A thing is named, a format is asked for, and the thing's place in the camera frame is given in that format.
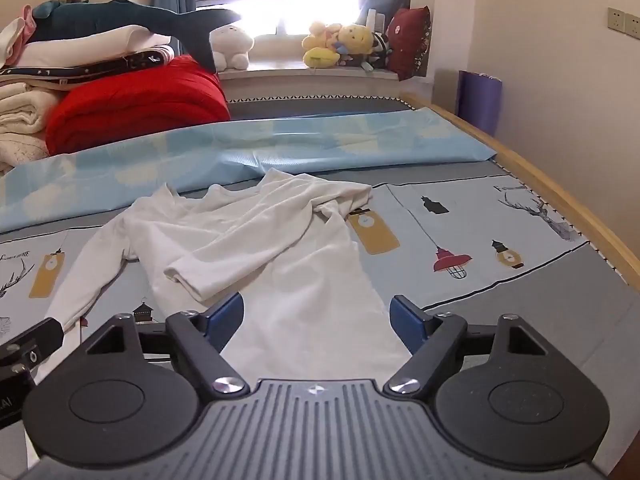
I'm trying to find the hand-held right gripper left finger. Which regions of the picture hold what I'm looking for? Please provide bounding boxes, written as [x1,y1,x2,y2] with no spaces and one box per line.
[75,292,251,398]

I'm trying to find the light blue cloud-print blanket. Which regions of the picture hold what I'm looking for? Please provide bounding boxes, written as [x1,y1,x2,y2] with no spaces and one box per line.
[0,105,501,233]

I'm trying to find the white long-sleeve shirt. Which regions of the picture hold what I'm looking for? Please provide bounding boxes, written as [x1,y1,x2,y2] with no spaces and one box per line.
[37,167,413,381]

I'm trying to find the pink and white cloth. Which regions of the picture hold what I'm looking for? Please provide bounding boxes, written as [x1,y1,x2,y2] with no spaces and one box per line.
[0,4,36,66]

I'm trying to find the black and white striped plush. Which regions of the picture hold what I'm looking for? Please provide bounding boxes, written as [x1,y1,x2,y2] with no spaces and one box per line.
[367,32,393,68]

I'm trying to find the red quilt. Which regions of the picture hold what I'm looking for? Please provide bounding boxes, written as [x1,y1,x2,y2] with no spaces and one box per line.
[45,54,232,156]

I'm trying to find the navy star-print blanket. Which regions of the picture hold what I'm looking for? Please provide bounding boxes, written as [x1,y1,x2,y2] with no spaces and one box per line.
[0,45,176,92]

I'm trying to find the yellow-haired doll plush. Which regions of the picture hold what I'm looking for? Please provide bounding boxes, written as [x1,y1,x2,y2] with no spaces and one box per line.
[335,22,376,58]

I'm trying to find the wooden bed frame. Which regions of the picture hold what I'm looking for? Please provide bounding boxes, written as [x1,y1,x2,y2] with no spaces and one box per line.
[400,92,640,286]

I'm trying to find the cream folded blanket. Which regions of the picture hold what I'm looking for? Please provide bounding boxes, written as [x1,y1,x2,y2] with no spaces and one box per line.
[0,82,66,173]

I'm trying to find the white folded blanket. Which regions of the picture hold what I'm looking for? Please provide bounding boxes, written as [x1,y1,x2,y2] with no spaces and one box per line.
[20,25,173,68]

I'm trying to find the purple box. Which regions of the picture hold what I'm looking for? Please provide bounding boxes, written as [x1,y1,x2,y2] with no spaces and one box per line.
[457,70,503,137]

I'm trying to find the dark blue shark plush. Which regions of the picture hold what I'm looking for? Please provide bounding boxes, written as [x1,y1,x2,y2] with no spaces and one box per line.
[25,0,243,73]

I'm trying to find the white plush toy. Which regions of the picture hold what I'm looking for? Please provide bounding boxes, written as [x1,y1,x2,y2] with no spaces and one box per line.
[209,22,255,71]

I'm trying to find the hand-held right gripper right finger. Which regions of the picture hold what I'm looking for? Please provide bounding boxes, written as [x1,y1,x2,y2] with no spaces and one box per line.
[382,294,567,397]

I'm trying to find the dark red cushion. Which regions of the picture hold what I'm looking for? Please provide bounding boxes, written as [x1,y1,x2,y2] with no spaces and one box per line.
[387,6,432,81]

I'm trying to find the beige wall socket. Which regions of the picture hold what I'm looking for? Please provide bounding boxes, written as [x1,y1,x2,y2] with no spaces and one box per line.
[607,6,640,40]

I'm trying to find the grey printed bed sheet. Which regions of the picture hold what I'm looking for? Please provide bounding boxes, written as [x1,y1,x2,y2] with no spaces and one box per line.
[0,95,632,480]

